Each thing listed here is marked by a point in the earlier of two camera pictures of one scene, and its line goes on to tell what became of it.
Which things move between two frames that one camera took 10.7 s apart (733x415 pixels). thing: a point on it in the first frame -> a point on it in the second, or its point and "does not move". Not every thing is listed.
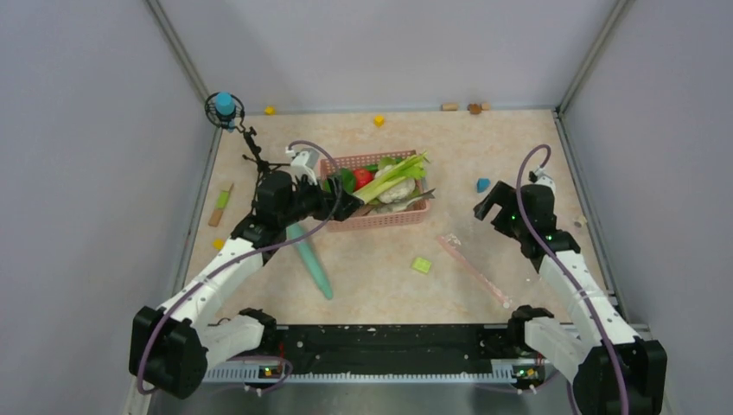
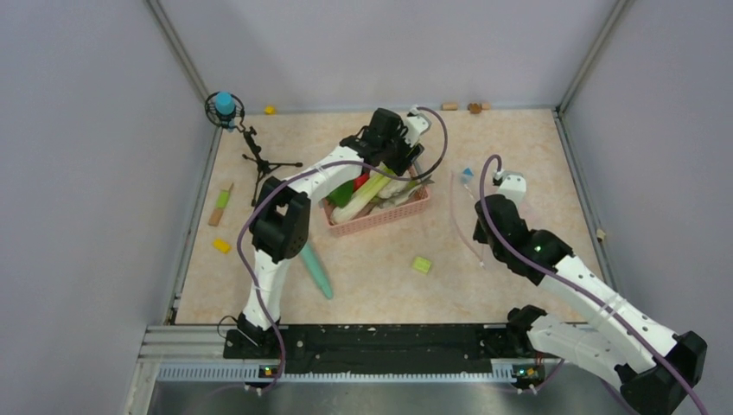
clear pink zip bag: x=452 y=244 -> x=463 y=207
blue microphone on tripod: x=226 y=110 does not move
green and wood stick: x=222 y=197 does not move
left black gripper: x=336 y=205 -> x=402 y=163
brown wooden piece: x=474 y=109 does not move
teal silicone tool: x=294 y=232 does not move
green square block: x=421 y=264 does not move
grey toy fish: x=401 y=205 -> x=408 y=196
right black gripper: x=504 y=195 -> x=479 y=233
